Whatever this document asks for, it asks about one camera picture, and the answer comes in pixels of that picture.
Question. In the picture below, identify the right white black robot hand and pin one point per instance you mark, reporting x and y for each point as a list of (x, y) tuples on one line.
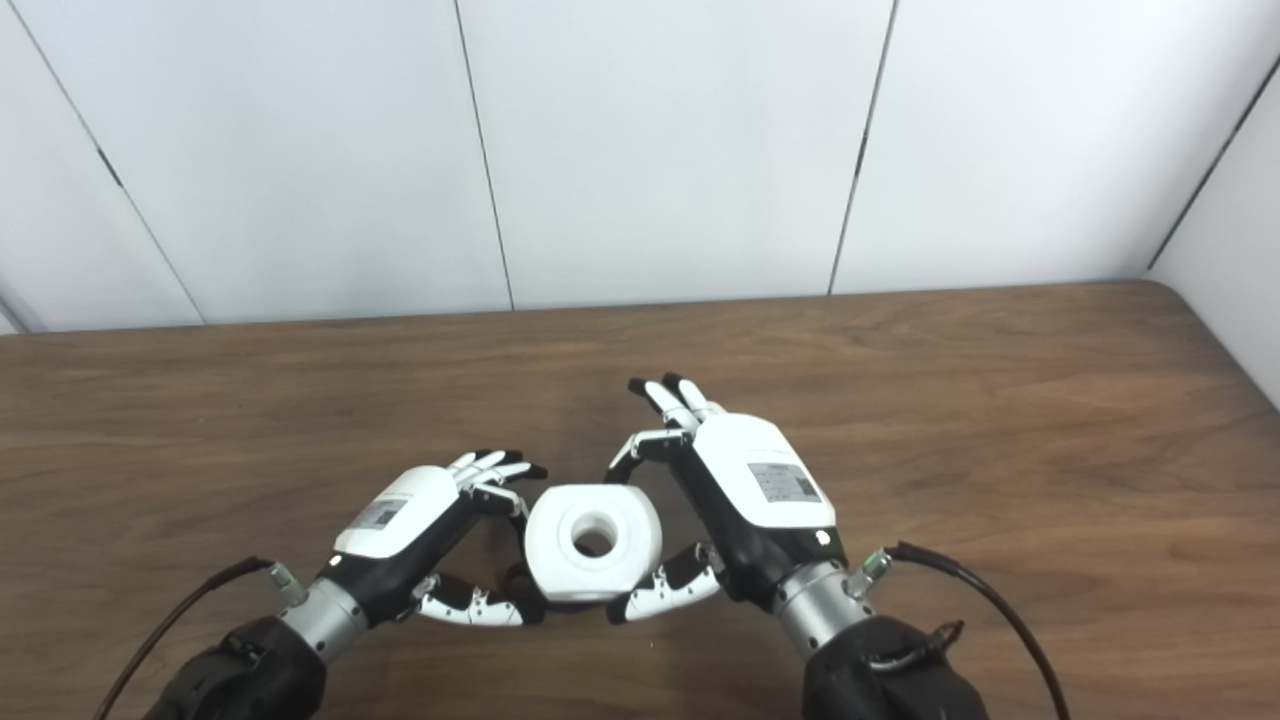
[(760, 500)]

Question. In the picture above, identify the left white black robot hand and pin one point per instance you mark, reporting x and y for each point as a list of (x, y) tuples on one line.
[(410, 540)]

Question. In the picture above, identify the black flanged holder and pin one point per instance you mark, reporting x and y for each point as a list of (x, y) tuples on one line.
[(522, 585)]

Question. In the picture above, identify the round white piece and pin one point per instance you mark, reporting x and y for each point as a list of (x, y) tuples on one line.
[(590, 545)]

